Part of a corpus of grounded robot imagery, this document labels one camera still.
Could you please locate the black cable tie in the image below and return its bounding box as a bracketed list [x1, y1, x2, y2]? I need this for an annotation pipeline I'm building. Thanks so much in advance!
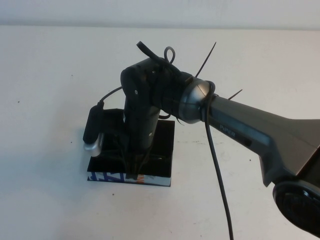
[196, 41, 218, 77]
[228, 89, 243, 101]

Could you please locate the right camera mount bracket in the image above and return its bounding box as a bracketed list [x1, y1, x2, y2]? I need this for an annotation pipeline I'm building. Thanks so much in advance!
[102, 108, 126, 141]

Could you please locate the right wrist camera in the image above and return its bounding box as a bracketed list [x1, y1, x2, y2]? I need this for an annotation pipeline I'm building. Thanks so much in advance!
[82, 104, 105, 158]

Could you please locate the black printed glasses case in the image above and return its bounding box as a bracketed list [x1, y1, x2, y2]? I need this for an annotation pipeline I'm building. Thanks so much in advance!
[86, 108, 176, 188]

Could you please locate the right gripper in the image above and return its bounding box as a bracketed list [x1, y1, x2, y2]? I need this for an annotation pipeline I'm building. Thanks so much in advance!
[122, 99, 161, 180]

